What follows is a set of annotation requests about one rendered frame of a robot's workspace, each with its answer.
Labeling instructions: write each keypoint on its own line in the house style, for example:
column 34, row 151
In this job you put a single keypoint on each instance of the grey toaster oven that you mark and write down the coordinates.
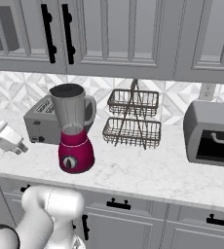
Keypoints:
column 208, row 129

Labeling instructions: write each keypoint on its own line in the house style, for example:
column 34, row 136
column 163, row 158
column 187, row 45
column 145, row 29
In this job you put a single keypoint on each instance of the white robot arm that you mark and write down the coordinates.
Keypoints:
column 52, row 207

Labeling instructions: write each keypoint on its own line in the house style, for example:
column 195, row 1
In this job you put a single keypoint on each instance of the grey toaster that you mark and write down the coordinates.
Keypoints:
column 39, row 124

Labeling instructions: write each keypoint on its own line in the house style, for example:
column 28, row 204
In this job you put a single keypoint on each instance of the grey drawer front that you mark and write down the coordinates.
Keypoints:
column 10, row 189
column 140, row 204
column 195, row 217

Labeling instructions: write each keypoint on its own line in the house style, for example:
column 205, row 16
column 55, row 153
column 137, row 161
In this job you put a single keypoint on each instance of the grey base cupboard door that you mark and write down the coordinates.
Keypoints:
column 198, row 238
column 123, row 231

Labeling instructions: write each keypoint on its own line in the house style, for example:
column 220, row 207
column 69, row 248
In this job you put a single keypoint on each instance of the grey wall cupboard door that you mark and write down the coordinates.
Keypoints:
column 123, row 35
column 19, row 32
column 211, row 39

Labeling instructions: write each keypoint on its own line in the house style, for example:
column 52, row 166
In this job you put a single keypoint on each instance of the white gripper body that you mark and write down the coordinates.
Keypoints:
column 7, row 138

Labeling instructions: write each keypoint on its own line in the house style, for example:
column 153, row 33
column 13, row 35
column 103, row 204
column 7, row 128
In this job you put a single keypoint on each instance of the white wall socket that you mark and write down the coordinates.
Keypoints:
column 207, row 91

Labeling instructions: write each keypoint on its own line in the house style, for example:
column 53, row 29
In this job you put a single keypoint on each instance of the pink base blender with jar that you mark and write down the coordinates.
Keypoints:
column 73, row 136

